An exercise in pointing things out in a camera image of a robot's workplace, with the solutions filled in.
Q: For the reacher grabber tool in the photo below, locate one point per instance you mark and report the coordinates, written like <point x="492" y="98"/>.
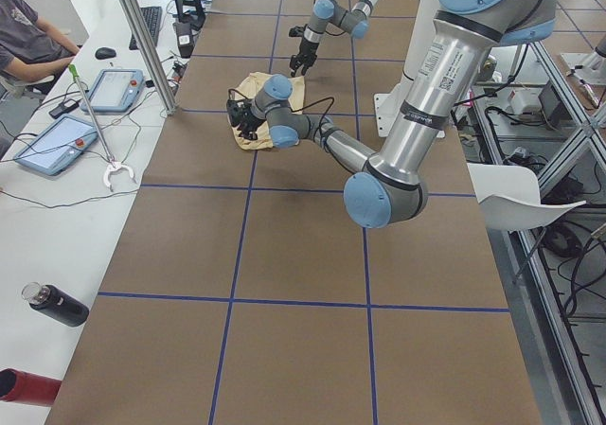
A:
<point x="113" y="166"/>

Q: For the black computer mouse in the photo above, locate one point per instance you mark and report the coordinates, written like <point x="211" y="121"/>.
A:
<point x="104" y="53"/>

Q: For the near blue teach pendant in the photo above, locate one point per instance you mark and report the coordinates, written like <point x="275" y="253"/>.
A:
<point x="58" y="146"/>

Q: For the black water bottle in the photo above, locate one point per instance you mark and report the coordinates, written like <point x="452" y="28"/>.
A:
<point x="56" y="304"/>

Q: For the cream long-sleeve printed shirt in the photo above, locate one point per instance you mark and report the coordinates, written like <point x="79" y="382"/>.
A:
<point x="249" y="87"/>

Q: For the seated person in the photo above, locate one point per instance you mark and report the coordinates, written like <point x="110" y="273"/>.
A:
<point x="31" y="48"/>

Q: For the blue teach pendant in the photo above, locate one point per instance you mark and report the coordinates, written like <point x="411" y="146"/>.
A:
<point x="58" y="146"/>
<point x="115" y="91"/>

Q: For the red cylinder bottle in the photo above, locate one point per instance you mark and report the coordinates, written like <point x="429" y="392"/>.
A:
<point x="27" y="388"/>

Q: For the black keyboard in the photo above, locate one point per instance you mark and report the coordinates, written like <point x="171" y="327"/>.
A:
<point x="152" y="18"/>

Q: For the aluminium frame post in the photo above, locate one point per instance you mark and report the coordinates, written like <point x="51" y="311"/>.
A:
<point x="149" y="54"/>

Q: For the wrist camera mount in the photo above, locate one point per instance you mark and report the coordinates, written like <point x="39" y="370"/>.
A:
<point x="297" y="31"/>
<point x="236" y="100"/>

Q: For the far blue teach pendant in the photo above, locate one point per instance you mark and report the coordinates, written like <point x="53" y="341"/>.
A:
<point x="115" y="91"/>

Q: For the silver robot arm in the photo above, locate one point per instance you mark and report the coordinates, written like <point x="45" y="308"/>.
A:
<point x="384" y="186"/>
<point x="353" y="21"/>

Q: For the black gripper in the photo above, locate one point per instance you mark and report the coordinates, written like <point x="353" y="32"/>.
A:
<point x="248" y="121"/>
<point x="306" y="50"/>

